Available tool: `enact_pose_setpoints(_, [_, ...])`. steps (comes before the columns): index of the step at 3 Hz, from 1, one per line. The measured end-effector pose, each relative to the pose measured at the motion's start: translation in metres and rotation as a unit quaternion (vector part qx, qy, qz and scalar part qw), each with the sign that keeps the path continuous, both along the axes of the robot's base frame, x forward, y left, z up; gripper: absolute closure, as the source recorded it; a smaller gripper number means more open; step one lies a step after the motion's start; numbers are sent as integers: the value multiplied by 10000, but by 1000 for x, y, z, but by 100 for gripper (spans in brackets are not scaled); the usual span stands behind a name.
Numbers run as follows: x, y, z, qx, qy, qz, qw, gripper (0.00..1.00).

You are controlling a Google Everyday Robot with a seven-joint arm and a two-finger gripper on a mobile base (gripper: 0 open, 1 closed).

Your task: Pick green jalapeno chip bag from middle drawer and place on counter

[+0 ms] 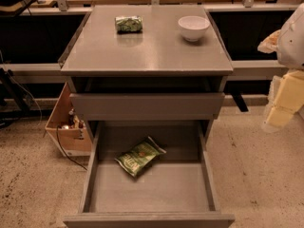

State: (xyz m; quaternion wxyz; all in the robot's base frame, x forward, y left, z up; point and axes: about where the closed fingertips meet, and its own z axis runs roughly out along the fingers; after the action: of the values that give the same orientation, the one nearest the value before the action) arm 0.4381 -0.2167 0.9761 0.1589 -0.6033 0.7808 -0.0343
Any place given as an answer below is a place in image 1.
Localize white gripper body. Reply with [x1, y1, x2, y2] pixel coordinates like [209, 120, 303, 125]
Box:
[274, 70, 304, 114]

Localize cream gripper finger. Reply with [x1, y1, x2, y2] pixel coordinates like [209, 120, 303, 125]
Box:
[257, 29, 280, 53]
[261, 106, 295, 133]

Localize green jalapeno chip bag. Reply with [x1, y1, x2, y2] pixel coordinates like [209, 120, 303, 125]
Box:
[115, 136, 166, 178]

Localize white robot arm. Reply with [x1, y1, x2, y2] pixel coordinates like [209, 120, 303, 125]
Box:
[257, 4, 304, 133]

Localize open grey middle drawer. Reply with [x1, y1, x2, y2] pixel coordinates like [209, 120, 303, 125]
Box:
[64, 121, 235, 228]

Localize grey drawer cabinet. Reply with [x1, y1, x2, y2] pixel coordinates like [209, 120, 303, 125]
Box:
[57, 4, 236, 228]

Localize closed grey top drawer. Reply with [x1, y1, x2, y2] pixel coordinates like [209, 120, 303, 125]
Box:
[70, 93, 224, 121]

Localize green crumpled snack bag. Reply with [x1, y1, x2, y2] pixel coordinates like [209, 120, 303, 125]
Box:
[115, 15, 143, 33]

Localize white ceramic bowl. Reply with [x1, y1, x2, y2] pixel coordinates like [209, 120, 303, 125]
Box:
[178, 16, 210, 42]

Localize wooden box with items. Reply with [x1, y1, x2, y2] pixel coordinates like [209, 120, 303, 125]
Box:
[45, 84, 92, 157]

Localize black cable on floor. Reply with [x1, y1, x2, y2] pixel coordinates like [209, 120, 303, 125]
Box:
[55, 125, 88, 172]

